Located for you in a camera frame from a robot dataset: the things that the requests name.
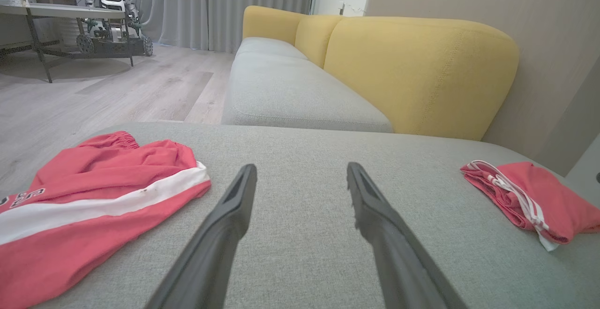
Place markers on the small yellow sofa back cushion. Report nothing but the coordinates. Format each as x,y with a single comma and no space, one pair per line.
272,23

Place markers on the grey sofa seat cushion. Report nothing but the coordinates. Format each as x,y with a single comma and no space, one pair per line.
290,88

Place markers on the red shorts with white stripe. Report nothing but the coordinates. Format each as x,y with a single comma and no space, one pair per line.
93,177

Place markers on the grey curtain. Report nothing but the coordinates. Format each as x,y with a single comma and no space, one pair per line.
234,9

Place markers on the large yellow sofa back cushion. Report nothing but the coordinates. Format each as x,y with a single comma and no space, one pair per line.
422,74

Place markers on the grey fabric ottoman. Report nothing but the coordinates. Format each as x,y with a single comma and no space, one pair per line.
304,149

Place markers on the narrow yellow sofa back cushion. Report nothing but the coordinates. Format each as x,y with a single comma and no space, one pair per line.
316,37

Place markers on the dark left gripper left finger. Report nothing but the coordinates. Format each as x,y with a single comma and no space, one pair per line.
211,252

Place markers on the dark metal frame table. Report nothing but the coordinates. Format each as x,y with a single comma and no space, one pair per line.
56,11

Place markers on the red white basketball jersey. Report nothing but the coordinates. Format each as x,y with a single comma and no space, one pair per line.
553,196

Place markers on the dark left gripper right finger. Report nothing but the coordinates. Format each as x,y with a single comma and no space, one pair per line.
398,262

